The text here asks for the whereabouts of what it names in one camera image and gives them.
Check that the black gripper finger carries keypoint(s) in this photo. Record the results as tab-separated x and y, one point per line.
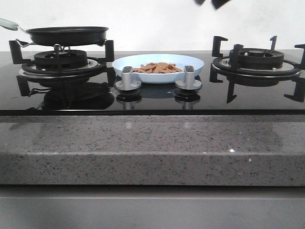
199	2
218	3

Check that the light blue plate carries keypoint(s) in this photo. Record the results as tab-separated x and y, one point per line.
136	61

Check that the pile of brown meat slices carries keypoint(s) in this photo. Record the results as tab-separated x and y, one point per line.
160	67

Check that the black frying pan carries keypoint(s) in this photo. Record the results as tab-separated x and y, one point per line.
67	36

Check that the right gas burner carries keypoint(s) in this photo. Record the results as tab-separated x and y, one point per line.
254	59

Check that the gas burner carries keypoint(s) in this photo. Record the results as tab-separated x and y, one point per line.
51	62
254	59

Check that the silver right stove knob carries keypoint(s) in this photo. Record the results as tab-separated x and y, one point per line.
189	82

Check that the silver stove knob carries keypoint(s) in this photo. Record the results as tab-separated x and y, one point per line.
189	82
128	81

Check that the black right pan support grate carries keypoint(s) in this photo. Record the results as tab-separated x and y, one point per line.
256	78

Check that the black pan support grate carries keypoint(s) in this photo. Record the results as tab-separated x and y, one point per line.
65	79
256	78

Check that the silver left stove knob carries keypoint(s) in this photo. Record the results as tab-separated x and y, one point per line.
128	81

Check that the black glass cooktop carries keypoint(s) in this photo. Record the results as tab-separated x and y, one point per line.
97	95

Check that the left gas burner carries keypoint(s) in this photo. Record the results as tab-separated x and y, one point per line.
51	62

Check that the black left pan support grate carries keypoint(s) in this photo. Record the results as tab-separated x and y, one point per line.
65	79

